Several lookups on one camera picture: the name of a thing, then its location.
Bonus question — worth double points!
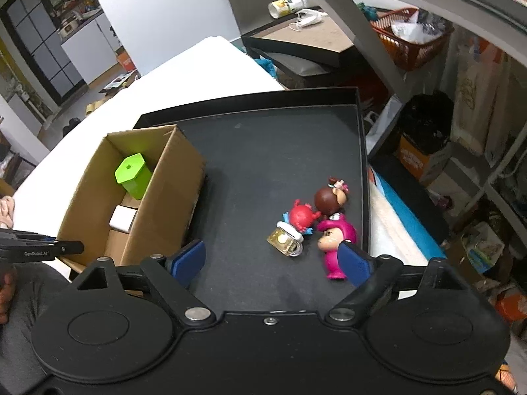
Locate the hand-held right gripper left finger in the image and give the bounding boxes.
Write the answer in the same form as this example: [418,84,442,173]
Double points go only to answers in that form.
[66,239,217,326]

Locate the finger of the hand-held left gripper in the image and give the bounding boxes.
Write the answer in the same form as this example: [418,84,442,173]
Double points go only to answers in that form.
[55,240,85,258]
[0,230,57,244]

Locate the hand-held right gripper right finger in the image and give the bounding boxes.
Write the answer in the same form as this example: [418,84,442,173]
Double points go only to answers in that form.
[325,242,466,326]

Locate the pink doll figurine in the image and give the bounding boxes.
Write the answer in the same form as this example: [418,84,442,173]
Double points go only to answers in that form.
[316,219,358,281]

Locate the white charger plug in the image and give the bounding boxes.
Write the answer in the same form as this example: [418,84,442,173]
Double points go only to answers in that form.
[109,205,138,232]

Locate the brown cardboard box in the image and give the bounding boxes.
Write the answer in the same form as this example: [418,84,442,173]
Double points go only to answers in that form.
[55,125,207,274]

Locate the brown-haired doll figurine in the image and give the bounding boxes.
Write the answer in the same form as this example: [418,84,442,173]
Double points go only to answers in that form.
[314,178,350,220]

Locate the red figurine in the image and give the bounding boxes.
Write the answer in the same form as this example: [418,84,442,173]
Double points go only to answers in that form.
[282,199,322,235]

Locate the clear yellow padlock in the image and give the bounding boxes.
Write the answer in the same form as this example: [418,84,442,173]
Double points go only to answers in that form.
[267,221,304,258]

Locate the green hexagonal box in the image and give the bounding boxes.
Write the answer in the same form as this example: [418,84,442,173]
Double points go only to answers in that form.
[114,153,154,200]

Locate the black tray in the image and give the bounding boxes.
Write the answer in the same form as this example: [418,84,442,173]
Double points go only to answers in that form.
[132,86,371,313]

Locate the person's left hand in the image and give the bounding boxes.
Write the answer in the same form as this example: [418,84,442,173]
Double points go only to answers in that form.
[0,269,18,326]

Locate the white towel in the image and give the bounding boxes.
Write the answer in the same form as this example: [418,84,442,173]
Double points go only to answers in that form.
[368,165,447,264]

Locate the grey pants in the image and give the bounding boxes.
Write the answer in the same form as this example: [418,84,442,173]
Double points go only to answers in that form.
[0,263,79,395]

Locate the orange cardboard box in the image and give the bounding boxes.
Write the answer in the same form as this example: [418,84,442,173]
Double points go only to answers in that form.
[397,132,449,182]

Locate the illustrated paper box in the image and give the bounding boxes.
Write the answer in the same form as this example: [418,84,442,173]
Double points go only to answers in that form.
[461,222,505,272]

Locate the black bag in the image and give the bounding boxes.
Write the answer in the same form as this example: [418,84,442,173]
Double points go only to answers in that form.
[401,91,454,153]

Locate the open cardboard carton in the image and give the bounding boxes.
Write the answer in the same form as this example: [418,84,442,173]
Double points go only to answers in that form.
[99,72,138,91]

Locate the black grid door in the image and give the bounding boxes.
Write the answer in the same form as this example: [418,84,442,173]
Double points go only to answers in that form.
[0,0,89,105]

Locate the white base cabinet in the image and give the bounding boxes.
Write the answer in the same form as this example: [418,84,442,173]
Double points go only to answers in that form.
[61,10,124,85]

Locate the white rice cooker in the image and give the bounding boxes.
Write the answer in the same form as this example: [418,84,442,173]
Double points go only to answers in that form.
[58,18,79,38]

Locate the red plastic basket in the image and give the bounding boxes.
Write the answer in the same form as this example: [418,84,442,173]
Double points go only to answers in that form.
[371,7,454,71]

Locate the black-framed board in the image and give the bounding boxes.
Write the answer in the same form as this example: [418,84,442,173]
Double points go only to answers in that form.
[241,6,359,68]

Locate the white desk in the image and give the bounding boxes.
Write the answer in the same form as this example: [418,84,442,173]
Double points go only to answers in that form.
[284,0,527,103]

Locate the white face mask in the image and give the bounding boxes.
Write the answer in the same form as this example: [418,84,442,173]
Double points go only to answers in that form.
[288,7,328,31]

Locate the yellow white canister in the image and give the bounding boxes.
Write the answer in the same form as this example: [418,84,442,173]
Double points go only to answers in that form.
[268,0,309,19]

